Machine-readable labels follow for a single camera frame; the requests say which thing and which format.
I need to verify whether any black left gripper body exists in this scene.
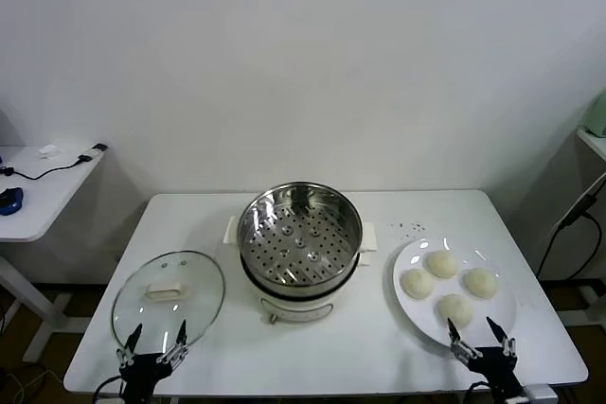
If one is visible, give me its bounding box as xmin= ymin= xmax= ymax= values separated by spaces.
xmin=120 ymin=354 xmax=174 ymax=404

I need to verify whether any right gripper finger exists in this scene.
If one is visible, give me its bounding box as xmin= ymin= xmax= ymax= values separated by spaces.
xmin=486 ymin=316 xmax=518 ymax=359
xmin=446 ymin=317 xmax=479 ymax=367

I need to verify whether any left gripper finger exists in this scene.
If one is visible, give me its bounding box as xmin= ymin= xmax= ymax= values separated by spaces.
xmin=116 ymin=323 xmax=144 ymax=370
xmin=158 ymin=319 xmax=189 ymax=367

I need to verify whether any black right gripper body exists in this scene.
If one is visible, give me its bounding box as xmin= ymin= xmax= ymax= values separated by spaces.
xmin=466 ymin=348 xmax=526 ymax=404

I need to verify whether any white steamed baozi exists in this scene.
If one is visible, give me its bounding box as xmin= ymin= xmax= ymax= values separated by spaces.
xmin=436 ymin=293 xmax=474 ymax=329
xmin=424 ymin=250 xmax=459 ymax=280
xmin=462 ymin=267 xmax=500 ymax=300
xmin=401 ymin=269 xmax=436 ymax=302

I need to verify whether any round glass pot lid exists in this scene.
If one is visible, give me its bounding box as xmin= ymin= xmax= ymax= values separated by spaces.
xmin=111 ymin=250 xmax=226 ymax=353

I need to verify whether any perforated steel steamer basket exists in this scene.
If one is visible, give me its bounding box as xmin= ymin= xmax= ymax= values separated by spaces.
xmin=223 ymin=181 xmax=379 ymax=288

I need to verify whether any large white plate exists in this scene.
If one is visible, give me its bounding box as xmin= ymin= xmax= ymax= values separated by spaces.
xmin=391 ymin=237 xmax=518 ymax=349

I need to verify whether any white electric cooker base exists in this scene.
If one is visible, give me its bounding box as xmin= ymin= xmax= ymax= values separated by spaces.
xmin=239 ymin=252 xmax=373 ymax=325

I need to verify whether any white side table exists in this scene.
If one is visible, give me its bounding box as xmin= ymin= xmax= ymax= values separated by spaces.
xmin=0 ymin=143 xmax=109 ymax=362

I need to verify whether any blue computer mouse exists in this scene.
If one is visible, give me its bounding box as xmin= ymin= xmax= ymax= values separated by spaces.
xmin=0 ymin=185 xmax=25 ymax=216

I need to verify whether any white side desk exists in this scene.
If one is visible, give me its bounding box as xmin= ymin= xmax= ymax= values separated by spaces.
xmin=576 ymin=127 xmax=606 ymax=164

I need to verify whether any pale green appliance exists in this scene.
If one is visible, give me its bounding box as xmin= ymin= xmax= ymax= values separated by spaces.
xmin=586 ymin=93 xmax=606 ymax=138

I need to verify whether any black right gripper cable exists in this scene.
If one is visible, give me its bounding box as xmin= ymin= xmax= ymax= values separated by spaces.
xmin=468 ymin=378 xmax=489 ymax=404

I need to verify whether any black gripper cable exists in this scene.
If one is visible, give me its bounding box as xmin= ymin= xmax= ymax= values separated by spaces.
xmin=468 ymin=378 xmax=489 ymax=404
xmin=92 ymin=374 xmax=125 ymax=404

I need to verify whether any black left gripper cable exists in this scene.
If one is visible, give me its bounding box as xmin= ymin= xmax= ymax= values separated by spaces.
xmin=92 ymin=374 xmax=125 ymax=404

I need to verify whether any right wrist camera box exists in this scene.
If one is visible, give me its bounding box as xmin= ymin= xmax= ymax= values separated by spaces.
xmin=523 ymin=384 xmax=559 ymax=404

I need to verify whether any black hanging power cable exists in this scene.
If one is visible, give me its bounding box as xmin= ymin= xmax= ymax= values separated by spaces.
xmin=537 ymin=176 xmax=606 ymax=282

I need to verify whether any black cable with adapter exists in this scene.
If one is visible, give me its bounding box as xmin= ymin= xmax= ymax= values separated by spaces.
xmin=0 ymin=142 xmax=109 ymax=182

